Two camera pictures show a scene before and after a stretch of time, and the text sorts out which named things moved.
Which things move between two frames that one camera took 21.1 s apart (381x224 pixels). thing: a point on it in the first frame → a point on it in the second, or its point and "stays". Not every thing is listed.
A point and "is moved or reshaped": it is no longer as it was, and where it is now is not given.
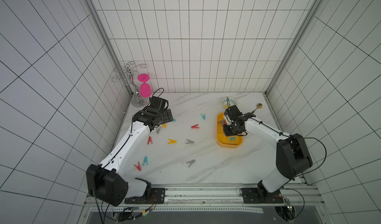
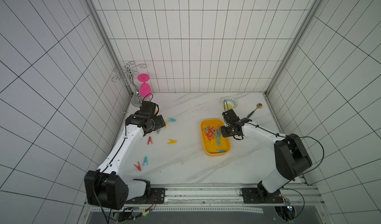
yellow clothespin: (171, 141) stays
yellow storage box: (226, 141) is moved or reshaped
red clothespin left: (150, 140) stays
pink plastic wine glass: (145, 88) stays
